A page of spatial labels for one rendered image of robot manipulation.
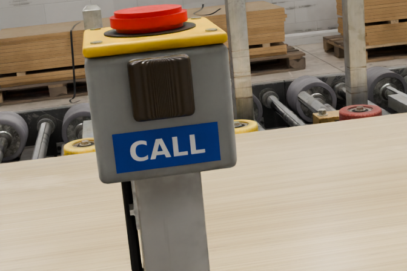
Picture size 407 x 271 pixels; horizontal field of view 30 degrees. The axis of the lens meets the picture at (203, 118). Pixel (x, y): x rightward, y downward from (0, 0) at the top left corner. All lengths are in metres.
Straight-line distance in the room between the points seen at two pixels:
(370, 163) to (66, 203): 0.46
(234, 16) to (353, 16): 0.24
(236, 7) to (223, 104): 1.13
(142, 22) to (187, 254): 0.13
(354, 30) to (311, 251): 0.76
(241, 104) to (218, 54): 1.16
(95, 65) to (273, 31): 6.14
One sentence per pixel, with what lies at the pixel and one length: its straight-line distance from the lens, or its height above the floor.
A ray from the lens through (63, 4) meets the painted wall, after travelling 7.57.
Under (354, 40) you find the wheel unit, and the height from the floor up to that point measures 1.02.
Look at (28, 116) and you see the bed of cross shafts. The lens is 2.05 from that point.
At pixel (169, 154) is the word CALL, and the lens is 0.38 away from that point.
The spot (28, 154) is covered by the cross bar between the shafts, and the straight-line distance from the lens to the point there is 2.01.
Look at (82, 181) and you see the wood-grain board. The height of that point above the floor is 0.90.
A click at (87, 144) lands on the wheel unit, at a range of 1.39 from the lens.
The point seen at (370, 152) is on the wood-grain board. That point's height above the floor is 0.90.
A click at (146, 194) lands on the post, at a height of 1.14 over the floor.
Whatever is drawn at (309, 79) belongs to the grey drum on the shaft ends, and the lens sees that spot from 2.01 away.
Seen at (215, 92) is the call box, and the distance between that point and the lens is 0.37.
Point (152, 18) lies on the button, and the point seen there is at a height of 1.23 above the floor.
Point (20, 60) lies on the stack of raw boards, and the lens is 6.33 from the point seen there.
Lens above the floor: 1.27
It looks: 14 degrees down
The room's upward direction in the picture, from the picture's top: 5 degrees counter-clockwise
